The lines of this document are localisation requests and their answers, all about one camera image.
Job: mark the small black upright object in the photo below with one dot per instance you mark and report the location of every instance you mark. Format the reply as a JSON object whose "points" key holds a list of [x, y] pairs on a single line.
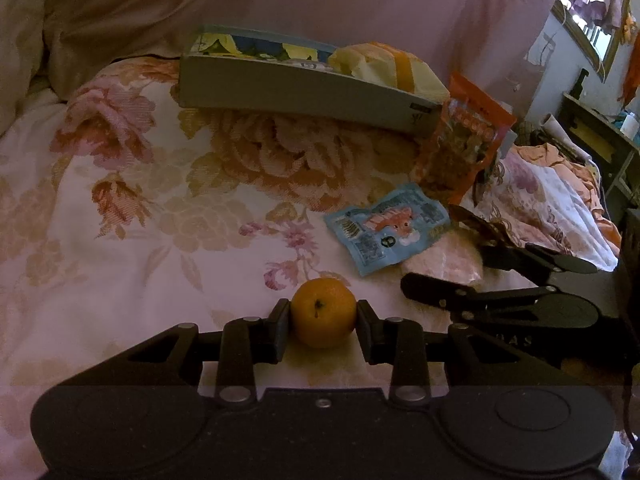
{"points": [[580, 85]]}

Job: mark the light blue snack packet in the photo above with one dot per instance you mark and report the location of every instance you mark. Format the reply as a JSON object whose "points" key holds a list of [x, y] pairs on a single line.
{"points": [[385, 230]]}

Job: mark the clear rice cracker packet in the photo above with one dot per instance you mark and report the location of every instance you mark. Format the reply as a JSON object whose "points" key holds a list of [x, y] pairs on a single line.
{"points": [[440, 260]]}

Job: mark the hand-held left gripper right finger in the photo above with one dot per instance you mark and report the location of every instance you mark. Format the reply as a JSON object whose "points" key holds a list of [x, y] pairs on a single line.
{"points": [[364, 332]]}

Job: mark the cream and orange bread packet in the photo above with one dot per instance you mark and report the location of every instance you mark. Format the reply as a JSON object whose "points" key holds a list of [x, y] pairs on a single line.
{"points": [[380, 67]]}

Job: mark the orange snack packet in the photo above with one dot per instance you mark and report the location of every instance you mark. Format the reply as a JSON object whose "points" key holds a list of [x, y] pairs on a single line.
{"points": [[460, 145]]}

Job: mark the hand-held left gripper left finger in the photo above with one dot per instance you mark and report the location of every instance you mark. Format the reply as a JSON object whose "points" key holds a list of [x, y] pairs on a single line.
{"points": [[281, 332]]}

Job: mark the wooden window frame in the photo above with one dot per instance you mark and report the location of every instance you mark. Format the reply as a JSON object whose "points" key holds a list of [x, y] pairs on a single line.
{"points": [[595, 45]]}

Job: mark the floral bedsheet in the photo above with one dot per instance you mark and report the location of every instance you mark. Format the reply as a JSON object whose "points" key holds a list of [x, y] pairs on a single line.
{"points": [[150, 210]]}

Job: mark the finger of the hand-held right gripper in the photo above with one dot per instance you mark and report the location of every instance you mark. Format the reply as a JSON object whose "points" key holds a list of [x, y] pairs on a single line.
{"points": [[540, 262], [450, 292]]}

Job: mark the dark desk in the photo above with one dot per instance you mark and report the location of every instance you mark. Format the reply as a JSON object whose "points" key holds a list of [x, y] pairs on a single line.
{"points": [[605, 150]]}

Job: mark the grey box with floral lining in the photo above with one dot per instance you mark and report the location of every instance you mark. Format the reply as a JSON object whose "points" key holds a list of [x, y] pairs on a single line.
{"points": [[280, 90]]}

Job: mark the rolled white paper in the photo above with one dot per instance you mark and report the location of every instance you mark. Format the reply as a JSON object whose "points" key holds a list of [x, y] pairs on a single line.
{"points": [[562, 132]]}

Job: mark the orange cloth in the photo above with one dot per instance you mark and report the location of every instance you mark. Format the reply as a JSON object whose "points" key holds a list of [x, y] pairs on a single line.
{"points": [[575, 175]]}

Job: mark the tangerine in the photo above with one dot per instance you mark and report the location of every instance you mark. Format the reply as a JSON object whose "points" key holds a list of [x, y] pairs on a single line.
{"points": [[322, 315]]}

